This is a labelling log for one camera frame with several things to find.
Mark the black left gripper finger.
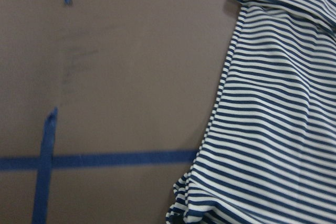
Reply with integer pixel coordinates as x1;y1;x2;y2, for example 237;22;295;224
169;216;183;224

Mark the striped polo shirt white collar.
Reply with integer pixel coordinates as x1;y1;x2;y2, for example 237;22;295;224
165;0;335;223

